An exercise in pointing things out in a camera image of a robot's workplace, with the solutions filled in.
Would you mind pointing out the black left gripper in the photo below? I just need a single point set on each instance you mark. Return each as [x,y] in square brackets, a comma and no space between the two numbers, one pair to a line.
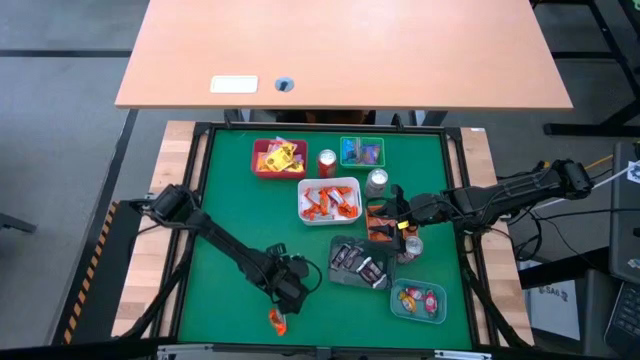
[290,280]

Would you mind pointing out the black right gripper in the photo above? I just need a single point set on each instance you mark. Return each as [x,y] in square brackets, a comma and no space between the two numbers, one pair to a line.
[425,207]

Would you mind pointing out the orange Reese's candy pack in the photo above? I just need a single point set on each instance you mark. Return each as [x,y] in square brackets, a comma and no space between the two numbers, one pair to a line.
[348,210]
[314,197]
[312,214]
[325,202]
[278,323]
[337,196]
[346,190]

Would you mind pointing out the red truffle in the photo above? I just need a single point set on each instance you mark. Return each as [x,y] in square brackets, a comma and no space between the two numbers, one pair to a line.
[431,303]
[415,293]

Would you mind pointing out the yellow truffle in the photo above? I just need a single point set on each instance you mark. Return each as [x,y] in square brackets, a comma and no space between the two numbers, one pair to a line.
[407,302]

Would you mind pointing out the multicolour candy pack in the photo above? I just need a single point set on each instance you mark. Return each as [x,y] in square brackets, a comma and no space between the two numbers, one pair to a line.
[365,155]
[375,154]

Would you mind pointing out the light blue candy pack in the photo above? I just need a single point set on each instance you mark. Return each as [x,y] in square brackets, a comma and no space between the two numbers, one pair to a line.
[350,151]

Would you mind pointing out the yellow purple Sour Patch pack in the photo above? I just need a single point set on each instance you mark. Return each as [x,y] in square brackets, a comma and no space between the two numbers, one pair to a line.
[271,146]
[290,146]
[298,166]
[279,158]
[261,165]

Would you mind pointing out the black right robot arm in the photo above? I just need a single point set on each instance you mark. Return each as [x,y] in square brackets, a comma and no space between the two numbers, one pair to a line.
[525,192]

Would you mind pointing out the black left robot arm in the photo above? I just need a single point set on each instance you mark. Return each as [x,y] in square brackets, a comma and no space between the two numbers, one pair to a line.
[220,240]

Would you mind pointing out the yellow tape tag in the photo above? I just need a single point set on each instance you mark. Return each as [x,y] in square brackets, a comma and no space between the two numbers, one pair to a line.
[403,225]

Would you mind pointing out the orange plastic basket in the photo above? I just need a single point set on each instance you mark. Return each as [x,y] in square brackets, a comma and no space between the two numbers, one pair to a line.
[372,237]

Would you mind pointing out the red Coca-Cola can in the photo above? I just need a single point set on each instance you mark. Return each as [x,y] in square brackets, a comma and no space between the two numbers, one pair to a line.
[414,247]
[327,165]

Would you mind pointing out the grey translucent plastic bin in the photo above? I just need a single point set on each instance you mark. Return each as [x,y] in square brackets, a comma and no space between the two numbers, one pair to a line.
[345,279]

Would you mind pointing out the white plastic bin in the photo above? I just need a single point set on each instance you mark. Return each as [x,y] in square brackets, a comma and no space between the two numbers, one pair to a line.
[330,222]

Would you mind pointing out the green plastic basket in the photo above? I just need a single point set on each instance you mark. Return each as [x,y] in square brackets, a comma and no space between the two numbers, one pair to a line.
[363,166]

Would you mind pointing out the teal plastic bin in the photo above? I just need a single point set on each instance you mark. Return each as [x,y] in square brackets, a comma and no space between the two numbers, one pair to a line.
[419,319]

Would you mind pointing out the wooden table side board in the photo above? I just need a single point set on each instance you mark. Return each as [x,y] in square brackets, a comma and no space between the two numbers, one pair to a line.
[492,260]
[145,280]

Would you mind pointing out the red plastic bin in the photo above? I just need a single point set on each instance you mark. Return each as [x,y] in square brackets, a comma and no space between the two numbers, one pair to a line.
[302,145]

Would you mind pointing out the light wooden desk top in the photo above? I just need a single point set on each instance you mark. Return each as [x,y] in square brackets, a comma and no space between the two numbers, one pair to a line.
[350,50]

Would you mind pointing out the yellow black hazard strip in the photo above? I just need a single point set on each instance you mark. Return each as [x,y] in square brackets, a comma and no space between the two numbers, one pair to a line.
[91,272]

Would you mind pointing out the white rectangular desk plate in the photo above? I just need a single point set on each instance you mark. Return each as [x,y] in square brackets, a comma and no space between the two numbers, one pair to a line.
[234,84]

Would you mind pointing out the black computer case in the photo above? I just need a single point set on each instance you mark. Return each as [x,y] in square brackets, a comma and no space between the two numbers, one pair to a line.
[625,225]

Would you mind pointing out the black keyboard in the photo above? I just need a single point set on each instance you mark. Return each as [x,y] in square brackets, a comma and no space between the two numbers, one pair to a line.
[627,320]

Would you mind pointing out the black furniture foot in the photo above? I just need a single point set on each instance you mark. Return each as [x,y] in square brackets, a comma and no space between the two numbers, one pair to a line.
[17,223]

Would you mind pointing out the silver metal bracket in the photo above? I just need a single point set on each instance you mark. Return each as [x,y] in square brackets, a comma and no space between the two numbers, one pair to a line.
[177,352]
[462,355]

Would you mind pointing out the black table frame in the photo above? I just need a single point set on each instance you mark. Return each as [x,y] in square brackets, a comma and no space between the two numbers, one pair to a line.
[325,126]

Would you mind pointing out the black desk leg frame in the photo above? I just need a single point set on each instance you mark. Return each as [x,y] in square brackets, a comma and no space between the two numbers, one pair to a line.
[590,129]

